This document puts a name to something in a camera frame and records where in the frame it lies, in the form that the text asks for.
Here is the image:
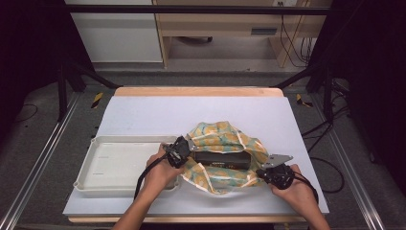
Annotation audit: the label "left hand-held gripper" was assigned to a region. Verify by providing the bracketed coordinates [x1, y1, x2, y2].
[162, 135, 196, 170]

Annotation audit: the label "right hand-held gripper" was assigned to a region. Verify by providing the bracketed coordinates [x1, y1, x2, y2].
[256, 153, 295, 190]

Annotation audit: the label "orange print cloth bag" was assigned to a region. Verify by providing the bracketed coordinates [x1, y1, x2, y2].
[180, 120, 271, 196]

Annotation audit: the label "black rectangular box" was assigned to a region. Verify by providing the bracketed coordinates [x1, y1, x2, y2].
[193, 150, 253, 171]

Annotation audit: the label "white plastic tray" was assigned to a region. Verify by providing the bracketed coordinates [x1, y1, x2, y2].
[73, 134, 181, 197]

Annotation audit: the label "person's right hand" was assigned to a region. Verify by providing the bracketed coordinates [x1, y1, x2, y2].
[269, 164, 317, 212]

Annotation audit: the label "person's left hand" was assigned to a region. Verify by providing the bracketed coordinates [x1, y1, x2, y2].
[142, 143, 186, 199]

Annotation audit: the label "white table mat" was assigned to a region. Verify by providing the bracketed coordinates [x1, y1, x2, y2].
[62, 95, 329, 216]

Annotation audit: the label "wooden table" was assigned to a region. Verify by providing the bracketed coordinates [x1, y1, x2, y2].
[67, 85, 326, 223]

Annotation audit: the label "yellow black tape piece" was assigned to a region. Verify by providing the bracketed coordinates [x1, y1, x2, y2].
[91, 92, 104, 109]
[295, 93, 314, 108]

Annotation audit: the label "white cabinet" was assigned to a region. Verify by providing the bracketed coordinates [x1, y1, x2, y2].
[65, 0, 164, 63]

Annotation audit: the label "wooden desk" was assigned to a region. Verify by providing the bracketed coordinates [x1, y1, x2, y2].
[152, 0, 333, 69]

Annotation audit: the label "grey desk label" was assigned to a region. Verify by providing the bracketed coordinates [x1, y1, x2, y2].
[251, 28, 278, 35]

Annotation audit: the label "black curtain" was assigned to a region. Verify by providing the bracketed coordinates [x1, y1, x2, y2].
[0, 0, 95, 145]
[307, 0, 406, 196]

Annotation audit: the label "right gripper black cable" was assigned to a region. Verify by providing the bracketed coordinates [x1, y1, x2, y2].
[293, 172, 320, 205]

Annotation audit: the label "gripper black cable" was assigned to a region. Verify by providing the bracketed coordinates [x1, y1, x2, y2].
[133, 152, 170, 200]
[293, 172, 320, 205]

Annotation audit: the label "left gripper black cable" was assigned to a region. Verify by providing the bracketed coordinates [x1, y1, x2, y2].
[133, 152, 170, 200]

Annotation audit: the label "bundle of black floor cables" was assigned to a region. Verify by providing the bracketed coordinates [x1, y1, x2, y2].
[301, 80, 350, 151]

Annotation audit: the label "looped black cable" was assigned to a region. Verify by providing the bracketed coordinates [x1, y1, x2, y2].
[310, 156, 346, 195]

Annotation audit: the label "aluminium floor rail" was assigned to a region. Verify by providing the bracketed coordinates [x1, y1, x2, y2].
[310, 92, 386, 230]
[0, 92, 80, 230]

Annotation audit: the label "black frame leg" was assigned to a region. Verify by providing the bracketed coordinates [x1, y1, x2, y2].
[271, 61, 336, 124]
[56, 57, 122, 123]

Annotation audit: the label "hanging black cables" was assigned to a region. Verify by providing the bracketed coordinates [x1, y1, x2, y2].
[279, 1, 315, 68]

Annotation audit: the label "black horizontal frame bar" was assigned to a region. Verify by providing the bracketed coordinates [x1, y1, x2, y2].
[61, 4, 331, 16]

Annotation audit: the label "thin black floor cable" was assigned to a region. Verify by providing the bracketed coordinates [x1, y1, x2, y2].
[18, 103, 39, 123]

